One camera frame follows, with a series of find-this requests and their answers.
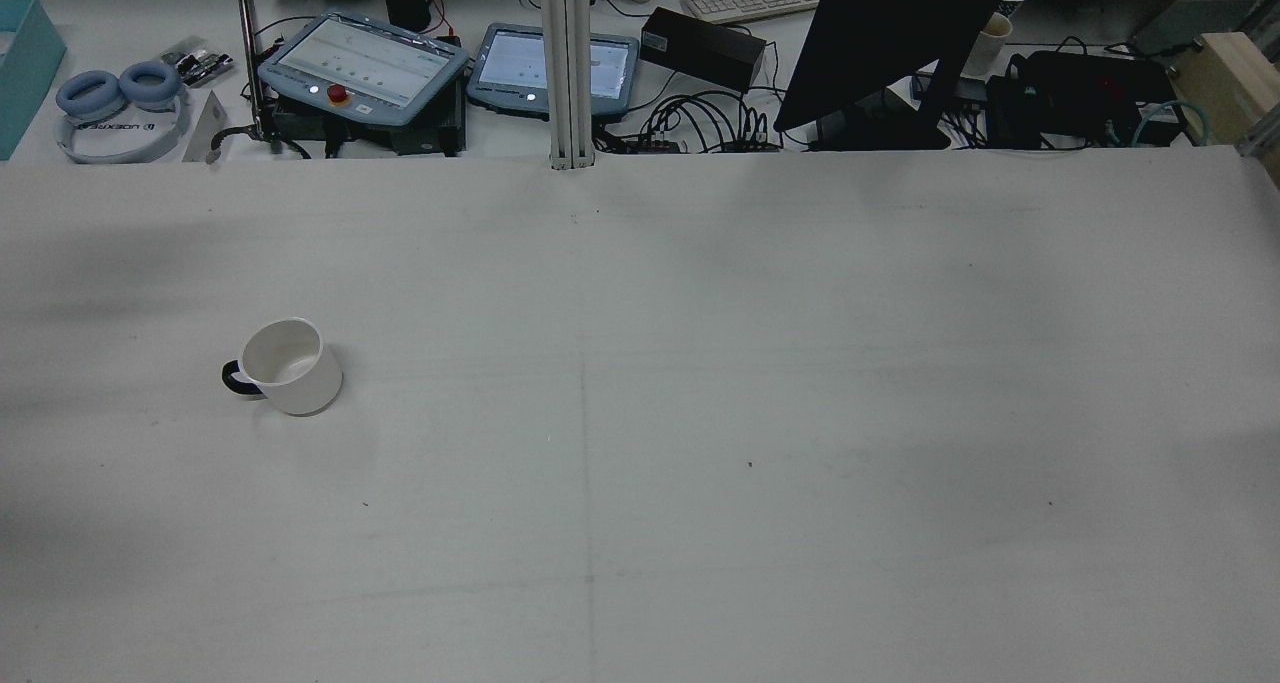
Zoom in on white paper cup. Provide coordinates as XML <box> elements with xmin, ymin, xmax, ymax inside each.
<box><xmin>964</xmin><ymin>12</ymin><xmax>1014</xmax><ymax>77</ymax></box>

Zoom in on blue teach pendant tablet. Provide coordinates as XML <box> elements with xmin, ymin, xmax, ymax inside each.
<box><xmin>466</xmin><ymin>23</ymin><xmax>641</xmax><ymax>120</ymax></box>

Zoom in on black rectangular box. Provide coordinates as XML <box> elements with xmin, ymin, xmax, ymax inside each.
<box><xmin>640</xmin><ymin>6</ymin><xmax>768</xmax><ymax>93</ymax></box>

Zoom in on black monitor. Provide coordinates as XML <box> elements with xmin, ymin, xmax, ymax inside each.
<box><xmin>773</xmin><ymin>0</ymin><xmax>1027</xmax><ymax>152</ymax></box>

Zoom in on teach pendant with red button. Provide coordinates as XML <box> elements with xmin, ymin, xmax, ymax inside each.
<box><xmin>257</xmin><ymin>13</ymin><xmax>471</xmax><ymax>128</ymax></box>

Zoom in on grey triangular ruler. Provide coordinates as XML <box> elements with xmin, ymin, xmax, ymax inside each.
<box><xmin>183</xmin><ymin>90</ymin><xmax>230</xmax><ymax>164</ymax></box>

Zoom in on thin metal stand rod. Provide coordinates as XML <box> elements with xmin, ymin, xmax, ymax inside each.
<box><xmin>233</xmin><ymin>0</ymin><xmax>273</xmax><ymax>144</ymax></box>

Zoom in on black electronics box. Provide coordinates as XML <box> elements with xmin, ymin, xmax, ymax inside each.
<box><xmin>986</xmin><ymin>50</ymin><xmax>1188</xmax><ymax>150</ymax></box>

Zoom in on clear plastic bag of parts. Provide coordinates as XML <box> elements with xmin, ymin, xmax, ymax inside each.
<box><xmin>161</xmin><ymin>36</ymin><xmax>236</xmax><ymax>88</ymax></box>

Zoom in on blue and white headphones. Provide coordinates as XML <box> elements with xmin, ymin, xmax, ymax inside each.
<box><xmin>54</xmin><ymin>60</ymin><xmax>193</xmax><ymax>165</ymax></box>

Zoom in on wooden box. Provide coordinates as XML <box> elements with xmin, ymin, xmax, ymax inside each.
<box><xmin>1167</xmin><ymin>32</ymin><xmax>1280</xmax><ymax>146</ymax></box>

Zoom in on teal box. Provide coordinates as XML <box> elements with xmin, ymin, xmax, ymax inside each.
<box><xmin>0</xmin><ymin>0</ymin><xmax>68</xmax><ymax>161</ymax></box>

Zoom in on bundle of black cables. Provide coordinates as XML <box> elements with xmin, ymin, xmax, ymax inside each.
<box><xmin>598</xmin><ymin>88</ymin><xmax>783</xmax><ymax>155</ymax></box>

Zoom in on aluminium profile post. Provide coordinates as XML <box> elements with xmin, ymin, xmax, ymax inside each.
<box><xmin>538</xmin><ymin>0</ymin><xmax>597</xmax><ymax>171</ymax></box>

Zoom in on white mug with black handle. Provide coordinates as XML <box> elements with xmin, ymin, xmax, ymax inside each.
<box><xmin>221</xmin><ymin>318</ymin><xmax>344</xmax><ymax>417</ymax></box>

